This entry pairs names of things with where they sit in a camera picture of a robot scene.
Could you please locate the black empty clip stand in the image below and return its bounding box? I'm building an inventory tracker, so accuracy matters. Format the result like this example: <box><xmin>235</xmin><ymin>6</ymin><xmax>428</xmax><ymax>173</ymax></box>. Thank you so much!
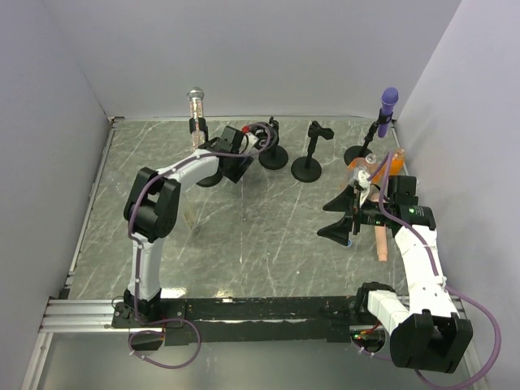
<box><xmin>291</xmin><ymin>121</ymin><xmax>334</xmax><ymax>183</ymax></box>

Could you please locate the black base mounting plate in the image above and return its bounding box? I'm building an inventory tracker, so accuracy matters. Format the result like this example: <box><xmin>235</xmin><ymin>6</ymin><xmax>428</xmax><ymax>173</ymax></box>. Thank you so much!
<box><xmin>111</xmin><ymin>296</ymin><xmax>377</xmax><ymax>346</ymax></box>

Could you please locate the clear white-capped tea bottle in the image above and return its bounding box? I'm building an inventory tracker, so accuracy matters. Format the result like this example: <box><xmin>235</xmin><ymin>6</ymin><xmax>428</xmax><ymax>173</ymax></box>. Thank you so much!
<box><xmin>178</xmin><ymin>193</ymin><xmax>198</xmax><ymax>234</ymax></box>

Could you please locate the black shock mount stand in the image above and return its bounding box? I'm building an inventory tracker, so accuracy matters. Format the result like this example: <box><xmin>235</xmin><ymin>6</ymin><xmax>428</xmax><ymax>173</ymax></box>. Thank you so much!
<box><xmin>250</xmin><ymin>116</ymin><xmax>288</xmax><ymax>171</ymax></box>

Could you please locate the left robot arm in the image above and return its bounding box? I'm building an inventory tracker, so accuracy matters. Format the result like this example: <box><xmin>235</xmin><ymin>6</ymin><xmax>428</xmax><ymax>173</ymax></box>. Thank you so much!
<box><xmin>123</xmin><ymin>127</ymin><xmax>271</xmax><ymax>327</ymax></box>

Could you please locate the orange square bottle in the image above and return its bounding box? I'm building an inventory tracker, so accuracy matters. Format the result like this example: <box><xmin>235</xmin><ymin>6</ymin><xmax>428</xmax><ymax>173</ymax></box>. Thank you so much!
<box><xmin>342</xmin><ymin>154</ymin><xmax>386</xmax><ymax>189</ymax></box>

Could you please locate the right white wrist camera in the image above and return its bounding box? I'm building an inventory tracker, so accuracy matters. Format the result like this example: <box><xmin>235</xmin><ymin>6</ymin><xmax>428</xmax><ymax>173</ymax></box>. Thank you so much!
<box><xmin>353</xmin><ymin>167</ymin><xmax>371</xmax><ymax>191</ymax></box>

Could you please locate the black glitter microphone stand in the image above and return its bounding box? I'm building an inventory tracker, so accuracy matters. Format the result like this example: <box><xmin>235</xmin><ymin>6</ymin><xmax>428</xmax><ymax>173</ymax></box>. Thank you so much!
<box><xmin>188</xmin><ymin>118</ymin><xmax>223</xmax><ymax>188</ymax></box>

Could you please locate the orange round bottle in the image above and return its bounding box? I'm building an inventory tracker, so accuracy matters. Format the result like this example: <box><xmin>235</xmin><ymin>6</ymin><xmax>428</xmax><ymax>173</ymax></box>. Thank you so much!
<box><xmin>389</xmin><ymin>148</ymin><xmax>405</xmax><ymax>176</ymax></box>

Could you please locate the purple cable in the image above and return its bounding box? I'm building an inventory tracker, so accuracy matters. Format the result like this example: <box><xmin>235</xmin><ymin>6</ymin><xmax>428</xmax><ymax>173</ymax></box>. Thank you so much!
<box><xmin>128</xmin><ymin>122</ymin><xmax>272</xmax><ymax>370</ymax></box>
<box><xmin>363</xmin><ymin>153</ymin><xmax>501</xmax><ymax>386</ymax></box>

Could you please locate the pink beige microphone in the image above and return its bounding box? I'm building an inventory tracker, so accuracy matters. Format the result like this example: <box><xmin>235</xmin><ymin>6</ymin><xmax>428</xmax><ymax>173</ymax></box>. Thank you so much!
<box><xmin>367</xmin><ymin>186</ymin><xmax>390</xmax><ymax>262</ymax></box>

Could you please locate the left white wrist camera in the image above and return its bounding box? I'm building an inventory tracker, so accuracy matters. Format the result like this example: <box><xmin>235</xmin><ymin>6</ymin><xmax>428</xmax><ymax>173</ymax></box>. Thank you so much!
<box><xmin>241</xmin><ymin>125</ymin><xmax>260</xmax><ymax>149</ymax></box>

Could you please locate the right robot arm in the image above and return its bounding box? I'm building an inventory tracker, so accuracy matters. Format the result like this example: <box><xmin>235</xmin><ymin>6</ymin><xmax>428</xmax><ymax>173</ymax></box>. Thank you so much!
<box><xmin>318</xmin><ymin>171</ymin><xmax>473</xmax><ymax>373</ymax></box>

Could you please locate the black purple microphone stand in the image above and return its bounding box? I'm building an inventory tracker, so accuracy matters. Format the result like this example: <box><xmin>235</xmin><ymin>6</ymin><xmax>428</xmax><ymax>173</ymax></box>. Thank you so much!
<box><xmin>344</xmin><ymin>109</ymin><xmax>393</xmax><ymax>166</ymax></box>

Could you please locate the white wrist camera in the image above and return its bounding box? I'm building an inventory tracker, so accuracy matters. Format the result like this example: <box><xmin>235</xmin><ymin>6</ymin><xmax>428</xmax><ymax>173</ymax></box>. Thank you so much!
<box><xmin>241</xmin><ymin>125</ymin><xmax>260</xmax><ymax>149</ymax></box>
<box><xmin>353</xmin><ymin>167</ymin><xmax>371</xmax><ymax>191</ymax></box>

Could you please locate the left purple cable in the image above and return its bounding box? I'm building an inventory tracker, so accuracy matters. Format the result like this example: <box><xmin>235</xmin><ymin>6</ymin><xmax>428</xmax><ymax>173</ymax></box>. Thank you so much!
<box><xmin>128</xmin><ymin>122</ymin><xmax>272</xmax><ymax>370</ymax></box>

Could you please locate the aluminium rail frame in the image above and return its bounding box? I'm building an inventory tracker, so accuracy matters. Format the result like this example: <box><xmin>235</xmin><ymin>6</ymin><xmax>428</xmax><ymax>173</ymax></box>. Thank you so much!
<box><xmin>19</xmin><ymin>115</ymin><xmax>488</xmax><ymax>390</ymax></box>

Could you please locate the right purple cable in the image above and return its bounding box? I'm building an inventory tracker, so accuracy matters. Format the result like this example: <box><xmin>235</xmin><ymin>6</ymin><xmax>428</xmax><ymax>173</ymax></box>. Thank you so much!
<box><xmin>363</xmin><ymin>153</ymin><xmax>501</xmax><ymax>386</ymax></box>

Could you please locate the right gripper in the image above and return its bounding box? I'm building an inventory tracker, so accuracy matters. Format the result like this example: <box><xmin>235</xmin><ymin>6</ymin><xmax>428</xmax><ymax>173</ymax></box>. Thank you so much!
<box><xmin>317</xmin><ymin>184</ymin><xmax>393</xmax><ymax>245</ymax></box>

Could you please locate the glitter silver microphone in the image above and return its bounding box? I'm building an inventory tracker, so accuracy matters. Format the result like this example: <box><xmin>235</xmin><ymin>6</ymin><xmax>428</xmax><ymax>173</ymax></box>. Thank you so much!
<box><xmin>187</xmin><ymin>87</ymin><xmax>208</xmax><ymax>149</ymax></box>

